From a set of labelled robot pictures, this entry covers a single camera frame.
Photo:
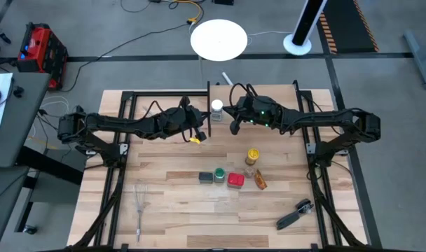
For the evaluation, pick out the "oregano jar green lid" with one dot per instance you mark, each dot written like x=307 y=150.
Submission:
x=219 y=173

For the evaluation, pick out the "green black pepper tin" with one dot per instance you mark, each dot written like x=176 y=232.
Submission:
x=205 y=178

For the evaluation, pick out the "black aluminium table frame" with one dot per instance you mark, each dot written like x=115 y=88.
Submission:
x=164 y=94

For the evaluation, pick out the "smoked paprika tin red lid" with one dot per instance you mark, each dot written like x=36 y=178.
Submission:
x=235 y=180

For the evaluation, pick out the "grey metal stand leg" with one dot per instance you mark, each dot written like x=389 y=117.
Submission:
x=421 y=56

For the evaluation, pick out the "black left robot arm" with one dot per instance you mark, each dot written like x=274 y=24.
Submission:
x=111 y=120

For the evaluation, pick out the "black caster wheel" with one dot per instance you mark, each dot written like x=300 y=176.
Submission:
x=30 y=230

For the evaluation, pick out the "bagel sesame seasoning jar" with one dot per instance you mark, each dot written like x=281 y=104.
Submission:
x=216 y=106

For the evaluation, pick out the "orange taco seasoning packet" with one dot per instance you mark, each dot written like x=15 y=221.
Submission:
x=260 y=180

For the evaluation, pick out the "black mat orange striped edge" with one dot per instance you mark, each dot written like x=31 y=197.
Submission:
x=346 y=28

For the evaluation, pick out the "red and black toolbox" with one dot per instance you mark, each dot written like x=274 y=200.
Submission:
x=41 y=52

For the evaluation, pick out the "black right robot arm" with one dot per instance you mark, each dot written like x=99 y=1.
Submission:
x=321 y=117

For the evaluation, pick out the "grey desk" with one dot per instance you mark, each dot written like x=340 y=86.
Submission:
x=20 y=122
x=3 y=196

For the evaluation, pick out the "white round table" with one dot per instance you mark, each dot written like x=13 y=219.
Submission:
x=218 y=40

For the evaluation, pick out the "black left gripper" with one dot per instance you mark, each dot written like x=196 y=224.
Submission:
x=179 y=120

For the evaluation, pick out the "dark jar yellow lid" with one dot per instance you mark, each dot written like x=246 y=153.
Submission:
x=252 y=154

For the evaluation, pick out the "white paper sheet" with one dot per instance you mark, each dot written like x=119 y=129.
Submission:
x=3 y=84

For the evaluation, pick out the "black shelf frame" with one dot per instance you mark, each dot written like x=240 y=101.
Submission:
x=209 y=89

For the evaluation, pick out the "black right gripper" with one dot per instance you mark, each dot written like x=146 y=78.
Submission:
x=258 y=110

